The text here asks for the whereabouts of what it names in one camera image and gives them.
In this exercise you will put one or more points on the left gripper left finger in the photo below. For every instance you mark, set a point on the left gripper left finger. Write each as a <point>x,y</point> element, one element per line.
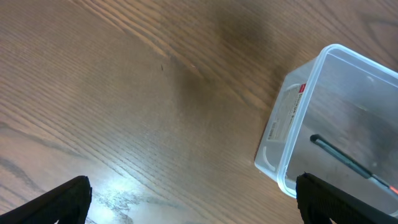
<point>66,204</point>

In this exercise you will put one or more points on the small black-handled hammer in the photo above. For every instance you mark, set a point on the small black-handled hammer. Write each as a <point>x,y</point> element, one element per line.
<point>352,164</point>

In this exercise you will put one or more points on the clear plastic container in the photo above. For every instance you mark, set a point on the clear plastic container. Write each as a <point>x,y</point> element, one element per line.
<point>349,100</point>

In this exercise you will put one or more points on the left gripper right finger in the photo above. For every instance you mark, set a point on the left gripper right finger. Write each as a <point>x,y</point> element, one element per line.
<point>321,203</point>

